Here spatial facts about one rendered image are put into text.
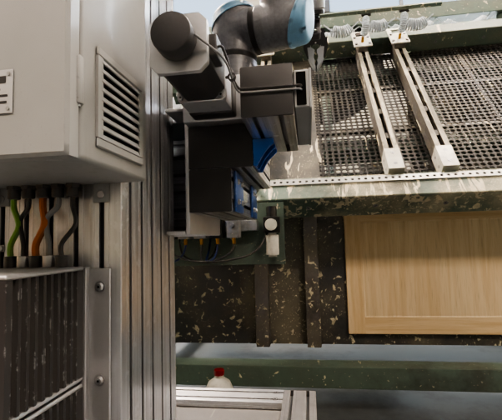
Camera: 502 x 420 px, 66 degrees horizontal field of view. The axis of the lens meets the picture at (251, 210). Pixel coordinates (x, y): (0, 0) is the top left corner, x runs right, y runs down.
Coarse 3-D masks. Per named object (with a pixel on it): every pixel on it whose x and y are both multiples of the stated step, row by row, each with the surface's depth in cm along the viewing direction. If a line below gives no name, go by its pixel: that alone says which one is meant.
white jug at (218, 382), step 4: (216, 368) 140; (220, 368) 140; (216, 372) 137; (220, 372) 137; (216, 376) 138; (220, 376) 137; (212, 380) 138; (216, 380) 137; (220, 380) 137; (224, 380) 137; (228, 380) 139; (208, 384) 137; (212, 384) 136; (216, 384) 135; (220, 384) 135; (224, 384) 136; (228, 384) 137
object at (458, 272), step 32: (352, 224) 168; (384, 224) 167; (416, 224) 165; (448, 224) 163; (480, 224) 161; (352, 256) 167; (384, 256) 166; (416, 256) 164; (448, 256) 162; (480, 256) 160; (352, 288) 166; (384, 288) 165; (416, 288) 163; (448, 288) 161; (480, 288) 159; (352, 320) 165; (384, 320) 163; (416, 320) 162; (448, 320) 160; (480, 320) 158
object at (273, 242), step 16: (272, 208) 143; (224, 224) 146; (240, 224) 144; (256, 224) 145; (272, 224) 140; (176, 240) 153; (192, 240) 153; (208, 240) 152; (224, 240) 151; (240, 240) 150; (256, 240) 149; (272, 240) 142; (176, 256) 142; (192, 256) 152; (208, 256) 151; (224, 256) 140; (240, 256) 149; (256, 256) 148; (272, 256) 142
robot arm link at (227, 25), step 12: (216, 12) 97; (228, 12) 95; (240, 12) 95; (252, 12) 93; (216, 24) 97; (228, 24) 95; (240, 24) 94; (252, 24) 93; (228, 36) 95; (240, 36) 95; (252, 36) 94; (228, 48) 95; (240, 48) 95; (252, 48) 97
